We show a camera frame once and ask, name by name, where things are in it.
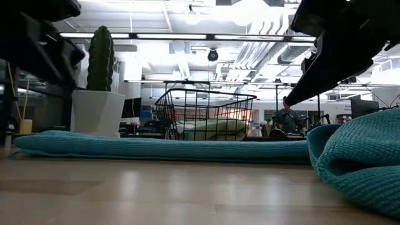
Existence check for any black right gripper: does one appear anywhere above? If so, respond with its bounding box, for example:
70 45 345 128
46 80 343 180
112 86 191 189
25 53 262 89
286 0 400 106

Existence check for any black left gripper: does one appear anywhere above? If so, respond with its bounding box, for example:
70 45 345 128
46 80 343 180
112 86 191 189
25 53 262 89
0 12 86 91

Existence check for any teal microfiber towel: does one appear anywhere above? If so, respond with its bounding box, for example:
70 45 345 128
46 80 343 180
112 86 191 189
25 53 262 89
306 107 400 219
12 130 311 164

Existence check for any green microfiber towel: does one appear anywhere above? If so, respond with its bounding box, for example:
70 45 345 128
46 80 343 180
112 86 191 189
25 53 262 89
176 117 249 141

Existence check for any black computer monitor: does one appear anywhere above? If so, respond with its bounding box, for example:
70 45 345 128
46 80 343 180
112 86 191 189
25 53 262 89
121 97 142 119
349 95 379 119

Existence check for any green cactus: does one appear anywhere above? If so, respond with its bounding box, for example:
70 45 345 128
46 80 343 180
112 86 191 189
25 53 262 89
86 25 115 92

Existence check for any person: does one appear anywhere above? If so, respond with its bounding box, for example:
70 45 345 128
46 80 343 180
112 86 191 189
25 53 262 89
276 96 303 135

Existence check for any yellow cup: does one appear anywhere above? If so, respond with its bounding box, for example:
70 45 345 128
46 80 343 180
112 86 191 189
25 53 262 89
19 119 33 135

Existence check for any white plant pot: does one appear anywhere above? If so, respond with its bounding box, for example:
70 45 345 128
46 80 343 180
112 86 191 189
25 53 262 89
71 90 126 138

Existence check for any yellow extension cable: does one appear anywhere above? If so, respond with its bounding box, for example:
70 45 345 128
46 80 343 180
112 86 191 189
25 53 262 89
6 62 32 122

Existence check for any black wire basket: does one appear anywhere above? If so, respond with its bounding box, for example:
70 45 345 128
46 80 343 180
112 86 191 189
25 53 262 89
154 88 258 141

